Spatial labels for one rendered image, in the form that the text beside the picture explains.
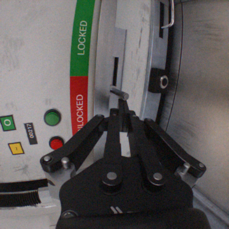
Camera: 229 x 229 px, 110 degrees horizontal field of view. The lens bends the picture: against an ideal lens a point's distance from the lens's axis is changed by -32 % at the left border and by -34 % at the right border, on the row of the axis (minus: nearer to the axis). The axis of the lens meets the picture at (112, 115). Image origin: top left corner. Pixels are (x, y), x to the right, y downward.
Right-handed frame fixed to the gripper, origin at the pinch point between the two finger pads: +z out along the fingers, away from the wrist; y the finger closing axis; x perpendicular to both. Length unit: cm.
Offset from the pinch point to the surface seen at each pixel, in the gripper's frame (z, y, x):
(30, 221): -13.1, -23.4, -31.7
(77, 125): 3.1, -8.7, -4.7
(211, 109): 1.8, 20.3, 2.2
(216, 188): -7.9, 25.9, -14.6
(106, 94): 1.9, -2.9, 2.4
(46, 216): -9.6, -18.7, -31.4
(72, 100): 2.8, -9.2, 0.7
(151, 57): 10.5, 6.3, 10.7
